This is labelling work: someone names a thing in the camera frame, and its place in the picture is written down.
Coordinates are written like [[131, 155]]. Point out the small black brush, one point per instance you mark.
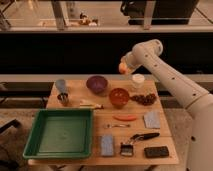
[[126, 150]]

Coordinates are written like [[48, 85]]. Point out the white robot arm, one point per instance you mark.
[[196, 100]]

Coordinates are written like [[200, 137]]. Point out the metal fork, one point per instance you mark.
[[116, 125]]

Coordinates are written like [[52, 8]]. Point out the orange carrot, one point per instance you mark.
[[125, 118]]

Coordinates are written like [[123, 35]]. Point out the green plastic tray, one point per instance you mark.
[[60, 134]]

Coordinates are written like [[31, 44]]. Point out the black rectangular block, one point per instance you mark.
[[156, 152]]

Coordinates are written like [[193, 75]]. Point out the black handled peeler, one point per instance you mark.
[[141, 137]]

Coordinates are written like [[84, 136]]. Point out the yellow banana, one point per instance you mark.
[[90, 104]]

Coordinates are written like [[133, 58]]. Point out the small metal cup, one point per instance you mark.
[[63, 99]]

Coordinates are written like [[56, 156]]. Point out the black machine in background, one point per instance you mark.
[[166, 12]]

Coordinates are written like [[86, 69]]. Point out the grey blue cloth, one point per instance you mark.
[[151, 120]]

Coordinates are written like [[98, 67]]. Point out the wooden table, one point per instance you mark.
[[105, 116]]

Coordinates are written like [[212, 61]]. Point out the bunch of dark grapes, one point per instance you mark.
[[145, 100]]

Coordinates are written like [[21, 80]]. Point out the blue sponge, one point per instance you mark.
[[107, 145]]

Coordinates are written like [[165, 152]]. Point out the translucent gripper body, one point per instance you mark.
[[123, 60]]

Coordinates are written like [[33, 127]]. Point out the blue plastic cup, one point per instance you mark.
[[61, 85]]

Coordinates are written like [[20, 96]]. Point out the red bowl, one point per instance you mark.
[[119, 97]]

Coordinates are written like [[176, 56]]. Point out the purple bowl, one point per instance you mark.
[[97, 84]]

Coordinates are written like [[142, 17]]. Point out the small figurines on shelf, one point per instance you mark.
[[85, 20]]

